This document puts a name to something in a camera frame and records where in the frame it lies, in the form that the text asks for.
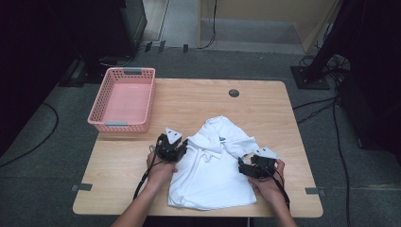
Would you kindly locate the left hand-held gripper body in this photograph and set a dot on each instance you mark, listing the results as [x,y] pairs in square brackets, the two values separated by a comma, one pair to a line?
[170,151]

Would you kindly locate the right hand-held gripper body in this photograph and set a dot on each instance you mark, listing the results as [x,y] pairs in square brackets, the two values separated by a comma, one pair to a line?
[263,165]

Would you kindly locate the white polo shirt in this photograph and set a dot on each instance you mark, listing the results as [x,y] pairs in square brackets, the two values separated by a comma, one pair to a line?
[208,183]

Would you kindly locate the person's right hand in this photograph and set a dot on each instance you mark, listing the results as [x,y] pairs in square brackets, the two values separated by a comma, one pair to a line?
[268,187]

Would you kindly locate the person's left hand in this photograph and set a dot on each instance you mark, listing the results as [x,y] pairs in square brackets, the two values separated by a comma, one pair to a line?
[160,173]

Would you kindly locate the small grey plug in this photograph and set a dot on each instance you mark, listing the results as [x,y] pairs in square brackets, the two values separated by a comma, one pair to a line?
[152,147]

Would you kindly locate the metal table leg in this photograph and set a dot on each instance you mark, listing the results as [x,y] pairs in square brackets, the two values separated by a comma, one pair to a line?
[249,222]

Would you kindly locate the pink plastic basket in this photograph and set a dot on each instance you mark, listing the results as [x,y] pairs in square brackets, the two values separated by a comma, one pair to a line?
[126,104]

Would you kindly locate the grey tape strip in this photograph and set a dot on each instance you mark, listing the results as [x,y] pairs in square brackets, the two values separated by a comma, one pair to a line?
[82,187]
[315,191]

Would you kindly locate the dark round table grommet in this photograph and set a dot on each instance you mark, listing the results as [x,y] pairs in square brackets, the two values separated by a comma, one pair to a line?
[234,93]

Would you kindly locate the black metal stand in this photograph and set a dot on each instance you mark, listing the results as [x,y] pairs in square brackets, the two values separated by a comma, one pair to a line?
[310,78]

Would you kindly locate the dark equipment case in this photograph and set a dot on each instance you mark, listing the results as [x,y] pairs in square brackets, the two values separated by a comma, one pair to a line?
[372,113]

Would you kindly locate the large dark cabinet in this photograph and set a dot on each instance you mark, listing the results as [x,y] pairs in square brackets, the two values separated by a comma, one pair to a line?
[110,25]

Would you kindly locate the small black floor bracket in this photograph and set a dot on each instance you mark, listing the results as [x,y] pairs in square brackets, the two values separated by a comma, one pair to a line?
[148,46]
[161,46]
[185,48]

